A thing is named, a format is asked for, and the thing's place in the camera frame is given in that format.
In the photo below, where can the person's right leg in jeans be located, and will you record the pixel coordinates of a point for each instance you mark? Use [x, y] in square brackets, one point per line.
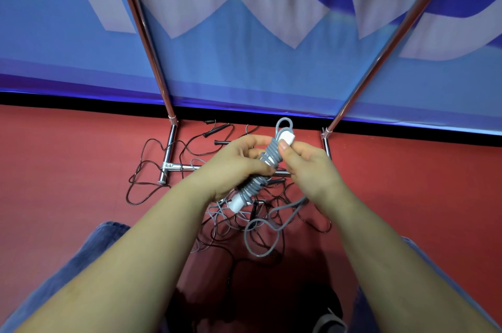
[443, 277]

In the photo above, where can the person's left thumb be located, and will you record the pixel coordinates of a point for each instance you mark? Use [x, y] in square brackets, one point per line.
[259, 170]

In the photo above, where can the black and grey shoe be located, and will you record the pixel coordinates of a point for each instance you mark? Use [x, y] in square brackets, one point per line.
[327, 321]

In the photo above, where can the person's right thumb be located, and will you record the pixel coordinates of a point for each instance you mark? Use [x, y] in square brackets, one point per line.
[285, 152]

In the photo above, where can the person's leg in jeans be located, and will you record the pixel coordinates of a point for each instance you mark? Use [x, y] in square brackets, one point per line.
[443, 277]
[74, 262]

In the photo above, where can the chrome metal rack frame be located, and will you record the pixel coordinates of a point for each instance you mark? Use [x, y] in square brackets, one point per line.
[169, 148]

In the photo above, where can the blue and white banner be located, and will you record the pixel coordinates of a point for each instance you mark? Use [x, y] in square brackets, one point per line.
[251, 50]

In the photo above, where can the person's right forearm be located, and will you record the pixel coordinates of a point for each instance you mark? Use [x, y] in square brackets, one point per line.
[388, 266]

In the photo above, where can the person's left leg in jeans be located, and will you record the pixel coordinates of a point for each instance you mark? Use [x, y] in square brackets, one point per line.
[74, 262]

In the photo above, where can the person's right hand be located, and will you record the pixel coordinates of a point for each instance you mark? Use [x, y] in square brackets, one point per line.
[311, 174]

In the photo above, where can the person's left hand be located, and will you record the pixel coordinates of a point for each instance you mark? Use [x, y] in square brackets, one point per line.
[223, 166]

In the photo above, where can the person's left forearm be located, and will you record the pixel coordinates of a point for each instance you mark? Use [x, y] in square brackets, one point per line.
[133, 258]

